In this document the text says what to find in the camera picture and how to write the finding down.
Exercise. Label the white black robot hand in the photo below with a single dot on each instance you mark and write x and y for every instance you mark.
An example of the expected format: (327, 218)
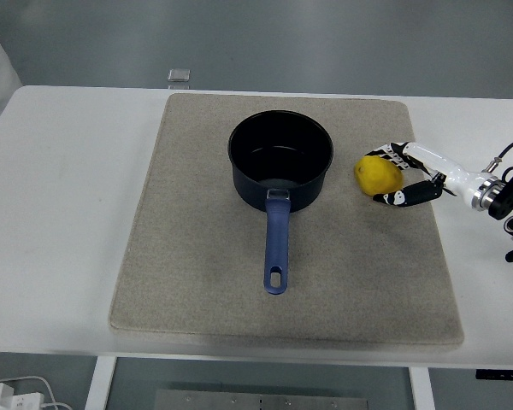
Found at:
(451, 173)

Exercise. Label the yellow potato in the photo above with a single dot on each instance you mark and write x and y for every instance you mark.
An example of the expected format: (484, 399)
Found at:
(378, 176)

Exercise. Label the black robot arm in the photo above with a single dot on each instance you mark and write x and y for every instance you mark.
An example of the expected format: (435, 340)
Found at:
(504, 196)

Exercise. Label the beige felt mat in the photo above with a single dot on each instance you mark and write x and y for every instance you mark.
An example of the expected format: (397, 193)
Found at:
(282, 256)

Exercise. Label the black table control panel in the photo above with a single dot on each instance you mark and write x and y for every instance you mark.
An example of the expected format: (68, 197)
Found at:
(498, 374)

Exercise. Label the white table leg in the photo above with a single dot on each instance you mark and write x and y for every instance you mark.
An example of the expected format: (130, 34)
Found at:
(422, 388)
(99, 384)

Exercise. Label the grey metal plate with screws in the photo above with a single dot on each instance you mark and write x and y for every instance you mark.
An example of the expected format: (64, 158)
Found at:
(261, 400)

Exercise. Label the white power strip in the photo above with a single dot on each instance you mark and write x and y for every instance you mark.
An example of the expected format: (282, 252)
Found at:
(13, 399)

